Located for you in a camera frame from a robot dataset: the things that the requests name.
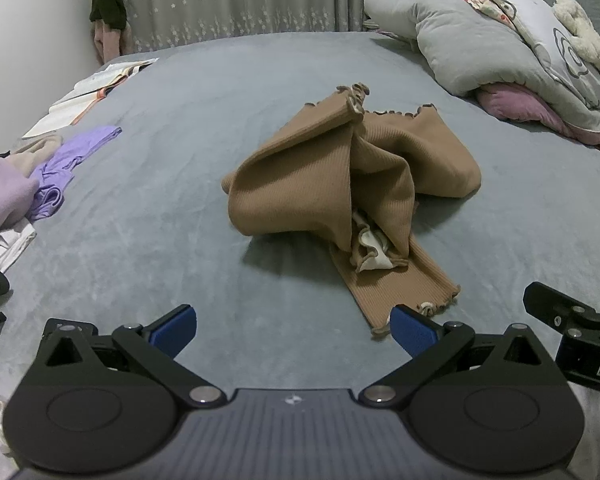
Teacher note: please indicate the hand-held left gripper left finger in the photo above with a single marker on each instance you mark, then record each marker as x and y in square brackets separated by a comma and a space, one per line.
[176, 329]

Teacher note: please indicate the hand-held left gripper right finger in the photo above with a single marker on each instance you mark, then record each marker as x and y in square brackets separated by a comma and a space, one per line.
[411, 331]

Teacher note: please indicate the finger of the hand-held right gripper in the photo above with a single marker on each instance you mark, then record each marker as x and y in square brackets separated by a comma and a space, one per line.
[555, 305]

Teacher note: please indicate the brown ribbed ruffled garment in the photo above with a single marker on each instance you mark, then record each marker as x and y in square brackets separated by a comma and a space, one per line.
[300, 185]

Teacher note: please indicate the white garment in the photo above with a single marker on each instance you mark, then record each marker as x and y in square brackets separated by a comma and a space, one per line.
[7, 247]

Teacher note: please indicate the purple top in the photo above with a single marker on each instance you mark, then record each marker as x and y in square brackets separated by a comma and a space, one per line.
[62, 170]

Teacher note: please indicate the pink pillow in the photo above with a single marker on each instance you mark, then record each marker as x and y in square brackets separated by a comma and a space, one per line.
[520, 105]

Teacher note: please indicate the lilac sweater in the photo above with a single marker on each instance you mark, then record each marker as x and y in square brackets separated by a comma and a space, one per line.
[2, 195]

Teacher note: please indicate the beige garment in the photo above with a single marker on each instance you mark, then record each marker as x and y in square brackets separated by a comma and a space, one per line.
[37, 147]

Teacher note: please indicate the white pillow with grey flowers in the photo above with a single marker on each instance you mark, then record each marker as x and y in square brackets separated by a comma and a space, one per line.
[565, 40]

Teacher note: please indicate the open book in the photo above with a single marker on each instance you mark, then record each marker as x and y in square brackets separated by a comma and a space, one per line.
[87, 92]

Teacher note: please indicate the white plush toy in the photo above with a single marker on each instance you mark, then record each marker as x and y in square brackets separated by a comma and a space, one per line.
[582, 27]

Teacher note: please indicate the grey quilt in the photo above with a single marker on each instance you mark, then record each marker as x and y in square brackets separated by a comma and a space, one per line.
[460, 35]

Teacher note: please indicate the pink hanging garment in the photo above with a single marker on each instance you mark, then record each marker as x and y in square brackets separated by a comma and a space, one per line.
[107, 42]

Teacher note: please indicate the striped cloth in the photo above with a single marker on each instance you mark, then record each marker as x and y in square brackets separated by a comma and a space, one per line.
[387, 30]

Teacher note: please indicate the grey star-patterned curtain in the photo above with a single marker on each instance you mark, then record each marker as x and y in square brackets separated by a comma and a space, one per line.
[230, 0]

